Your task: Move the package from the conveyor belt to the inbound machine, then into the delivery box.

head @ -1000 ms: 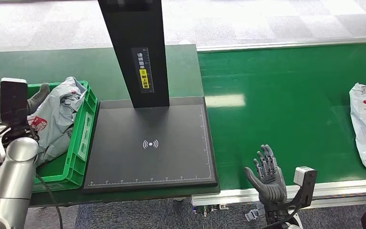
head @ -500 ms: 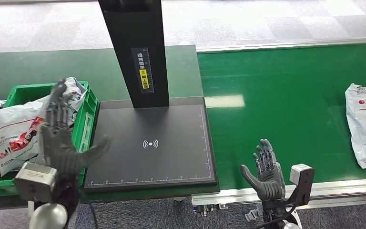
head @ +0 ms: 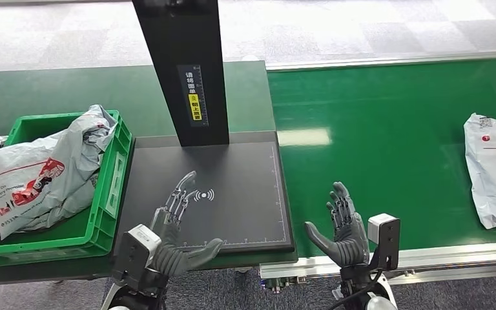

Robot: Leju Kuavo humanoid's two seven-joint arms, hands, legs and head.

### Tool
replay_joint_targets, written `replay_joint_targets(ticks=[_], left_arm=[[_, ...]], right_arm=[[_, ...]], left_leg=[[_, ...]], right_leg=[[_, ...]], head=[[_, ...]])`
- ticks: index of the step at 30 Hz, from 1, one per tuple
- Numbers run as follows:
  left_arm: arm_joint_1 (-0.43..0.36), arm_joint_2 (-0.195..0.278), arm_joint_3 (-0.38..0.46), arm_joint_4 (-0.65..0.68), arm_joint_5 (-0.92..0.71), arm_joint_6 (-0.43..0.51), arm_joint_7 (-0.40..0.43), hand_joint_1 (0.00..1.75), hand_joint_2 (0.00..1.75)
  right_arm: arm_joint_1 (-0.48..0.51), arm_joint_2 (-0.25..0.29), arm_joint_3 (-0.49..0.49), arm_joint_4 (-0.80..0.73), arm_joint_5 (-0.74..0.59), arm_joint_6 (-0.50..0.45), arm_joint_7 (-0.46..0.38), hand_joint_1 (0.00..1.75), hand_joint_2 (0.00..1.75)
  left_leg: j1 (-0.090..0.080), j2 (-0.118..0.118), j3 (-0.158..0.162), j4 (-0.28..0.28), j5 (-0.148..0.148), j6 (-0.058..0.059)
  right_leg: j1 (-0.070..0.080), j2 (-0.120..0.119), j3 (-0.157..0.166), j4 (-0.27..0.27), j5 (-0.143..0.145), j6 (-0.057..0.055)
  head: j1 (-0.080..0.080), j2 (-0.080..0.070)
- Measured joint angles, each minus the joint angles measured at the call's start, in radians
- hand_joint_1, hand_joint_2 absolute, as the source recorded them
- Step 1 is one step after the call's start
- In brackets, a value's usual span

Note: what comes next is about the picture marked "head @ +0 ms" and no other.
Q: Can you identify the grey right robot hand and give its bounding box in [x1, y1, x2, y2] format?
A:
[304, 181, 371, 269]

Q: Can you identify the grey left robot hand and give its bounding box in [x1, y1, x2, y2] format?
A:
[149, 170, 225, 278]

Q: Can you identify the white red-print mail bag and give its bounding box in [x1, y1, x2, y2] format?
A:
[0, 104, 119, 242]
[0, 169, 100, 245]

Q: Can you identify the green conveyor belt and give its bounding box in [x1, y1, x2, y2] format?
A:
[267, 57, 496, 258]

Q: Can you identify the black scanner platform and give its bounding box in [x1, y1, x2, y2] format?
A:
[113, 130, 296, 258]

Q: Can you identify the green plastic crate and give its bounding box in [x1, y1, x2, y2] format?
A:
[0, 110, 134, 267]

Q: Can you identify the ruler label with yellow sticker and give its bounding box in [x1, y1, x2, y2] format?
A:
[176, 64, 210, 128]

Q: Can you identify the black scanner column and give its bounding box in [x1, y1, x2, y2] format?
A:
[131, 0, 231, 147]

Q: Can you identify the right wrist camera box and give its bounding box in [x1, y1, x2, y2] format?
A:
[367, 212, 402, 272]

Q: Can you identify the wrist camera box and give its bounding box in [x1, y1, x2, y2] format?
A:
[367, 212, 402, 272]
[112, 224, 162, 292]

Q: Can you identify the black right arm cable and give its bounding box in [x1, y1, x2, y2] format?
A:
[327, 269, 382, 310]

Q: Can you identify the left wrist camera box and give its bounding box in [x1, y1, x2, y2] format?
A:
[112, 224, 162, 292]

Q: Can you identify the metal bracket under conveyor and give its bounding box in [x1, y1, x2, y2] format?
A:
[262, 277, 304, 294]

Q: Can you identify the aluminium conveyor side rail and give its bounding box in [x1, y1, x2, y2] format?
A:
[260, 240, 496, 285]
[265, 49, 496, 72]

